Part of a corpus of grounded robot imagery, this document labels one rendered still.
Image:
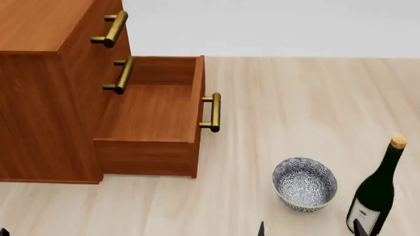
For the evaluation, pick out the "brown wooden drawer cabinet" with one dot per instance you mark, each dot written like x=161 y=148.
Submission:
x=39 y=103

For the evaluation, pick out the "blue floral patterned bowl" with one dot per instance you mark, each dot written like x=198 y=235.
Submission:
x=303 y=186

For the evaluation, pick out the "dark green wine bottle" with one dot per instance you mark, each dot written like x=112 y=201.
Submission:
x=377 y=186

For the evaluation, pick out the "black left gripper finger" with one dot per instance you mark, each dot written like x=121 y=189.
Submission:
x=3 y=233

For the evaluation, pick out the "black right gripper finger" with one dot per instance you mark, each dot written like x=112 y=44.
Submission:
x=261 y=231
x=359 y=229

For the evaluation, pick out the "open wooden cabinet drawer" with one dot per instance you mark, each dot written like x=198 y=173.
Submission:
x=154 y=110

